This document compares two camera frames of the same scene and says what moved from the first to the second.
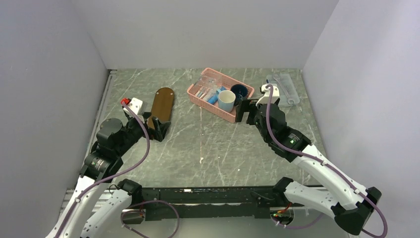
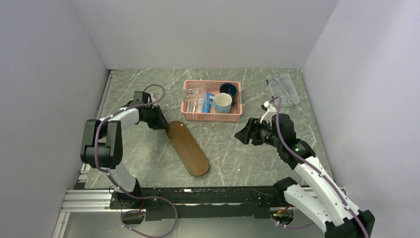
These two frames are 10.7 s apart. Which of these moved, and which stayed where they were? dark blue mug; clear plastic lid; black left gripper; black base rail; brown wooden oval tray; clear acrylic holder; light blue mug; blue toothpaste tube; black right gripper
Moved: dark blue mug; clear acrylic holder; brown wooden oval tray; black left gripper; black right gripper; blue toothpaste tube; light blue mug
Stayed: black base rail; clear plastic lid
